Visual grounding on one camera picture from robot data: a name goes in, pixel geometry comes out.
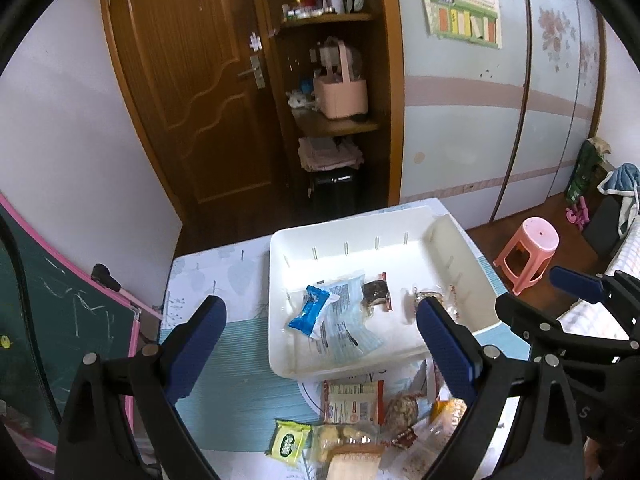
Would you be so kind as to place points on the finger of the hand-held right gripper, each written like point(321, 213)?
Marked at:
point(575, 284)
point(520, 317)

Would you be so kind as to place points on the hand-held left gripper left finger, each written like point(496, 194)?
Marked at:
point(200, 342)

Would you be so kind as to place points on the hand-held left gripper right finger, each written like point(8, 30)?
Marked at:
point(445, 350)

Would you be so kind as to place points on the clear nut snack packet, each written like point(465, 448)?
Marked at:
point(404, 410)

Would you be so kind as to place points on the white plastic tray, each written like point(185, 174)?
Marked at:
point(400, 265)

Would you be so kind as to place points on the striped teal table mat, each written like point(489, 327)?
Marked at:
point(245, 360)

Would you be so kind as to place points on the checked bed sheet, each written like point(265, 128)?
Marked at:
point(625, 255)

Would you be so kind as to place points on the small clear wrapped snack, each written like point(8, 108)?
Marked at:
point(425, 294)

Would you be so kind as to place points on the pink plastic stool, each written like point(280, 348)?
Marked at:
point(532, 240)

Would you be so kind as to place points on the orange snack packet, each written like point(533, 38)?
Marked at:
point(447, 415)

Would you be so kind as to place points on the pink toy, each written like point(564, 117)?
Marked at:
point(576, 215)

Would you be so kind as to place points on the leaf print tablecloth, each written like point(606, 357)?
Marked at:
point(220, 270)

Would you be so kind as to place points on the dark brown snack packet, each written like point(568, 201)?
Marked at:
point(376, 294)

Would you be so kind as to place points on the red white snack packet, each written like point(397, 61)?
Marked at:
point(350, 401)

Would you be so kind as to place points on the green bag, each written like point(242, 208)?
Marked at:
point(585, 170)

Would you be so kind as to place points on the blue snack packet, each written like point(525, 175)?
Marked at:
point(312, 312)

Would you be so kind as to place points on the blue towel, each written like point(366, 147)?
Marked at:
point(622, 177)

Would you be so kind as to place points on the black board clamp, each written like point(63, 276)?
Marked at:
point(104, 275)

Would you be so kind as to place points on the green snack packet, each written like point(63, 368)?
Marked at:
point(287, 441)

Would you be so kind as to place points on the yellow biscuit packet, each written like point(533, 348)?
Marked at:
point(340, 435)

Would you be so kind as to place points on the tan bread packet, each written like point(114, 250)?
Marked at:
point(352, 467)

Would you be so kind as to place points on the black box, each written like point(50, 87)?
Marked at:
point(332, 192)

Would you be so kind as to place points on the pale floral sliding wardrobe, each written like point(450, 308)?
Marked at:
point(460, 125)

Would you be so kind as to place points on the folded pink cloth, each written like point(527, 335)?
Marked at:
point(330, 154)

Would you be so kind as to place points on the brown wooden door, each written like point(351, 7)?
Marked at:
point(190, 85)

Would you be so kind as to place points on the small white plush toy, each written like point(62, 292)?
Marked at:
point(299, 99)

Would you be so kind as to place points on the wooden corner shelf cabinet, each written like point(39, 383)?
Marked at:
point(385, 85)

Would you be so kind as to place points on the white flower door sticker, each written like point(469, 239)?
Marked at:
point(255, 41)

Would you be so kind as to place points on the cluster of small bottles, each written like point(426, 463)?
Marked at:
point(305, 7)

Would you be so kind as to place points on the green chalkboard pink frame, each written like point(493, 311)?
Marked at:
point(60, 320)

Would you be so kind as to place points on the wall poster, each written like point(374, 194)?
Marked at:
point(462, 7)

